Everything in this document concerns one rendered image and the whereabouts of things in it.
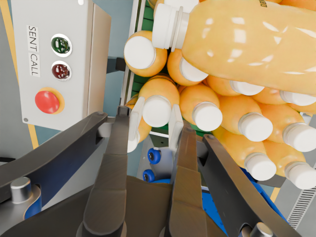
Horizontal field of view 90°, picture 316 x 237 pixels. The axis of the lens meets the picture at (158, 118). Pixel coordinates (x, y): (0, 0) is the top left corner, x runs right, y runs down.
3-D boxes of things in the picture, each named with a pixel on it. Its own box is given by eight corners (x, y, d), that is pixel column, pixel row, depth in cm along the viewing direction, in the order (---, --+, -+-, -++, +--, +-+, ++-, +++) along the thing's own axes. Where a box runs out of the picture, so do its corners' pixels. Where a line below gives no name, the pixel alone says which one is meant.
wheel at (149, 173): (148, 189, 45) (154, 187, 46) (151, 177, 43) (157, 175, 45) (140, 178, 48) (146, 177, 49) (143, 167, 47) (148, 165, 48)
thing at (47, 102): (39, 109, 25) (34, 111, 24) (38, 87, 24) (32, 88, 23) (62, 114, 26) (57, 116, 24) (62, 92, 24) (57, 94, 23)
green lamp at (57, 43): (54, 52, 22) (48, 51, 21) (54, 35, 22) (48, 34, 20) (70, 55, 22) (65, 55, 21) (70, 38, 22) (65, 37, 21)
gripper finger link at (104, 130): (123, 142, 14) (89, 136, 13) (133, 121, 18) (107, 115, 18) (125, 127, 13) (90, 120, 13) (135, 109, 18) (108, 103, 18)
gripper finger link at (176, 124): (176, 122, 15) (184, 123, 15) (173, 103, 21) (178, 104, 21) (168, 149, 16) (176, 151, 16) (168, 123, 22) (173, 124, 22)
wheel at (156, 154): (153, 168, 42) (159, 166, 44) (156, 154, 41) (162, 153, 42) (145, 158, 46) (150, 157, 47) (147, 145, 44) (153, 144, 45)
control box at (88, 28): (59, 106, 36) (19, 123, 26) (58, 3, 29) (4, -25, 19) (102, 115, 36) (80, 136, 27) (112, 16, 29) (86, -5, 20)
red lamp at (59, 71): (54, 77, 24) (49, 78, 22) (54, 61, 23) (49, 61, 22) (69, 80, 24) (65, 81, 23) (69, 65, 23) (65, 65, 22)
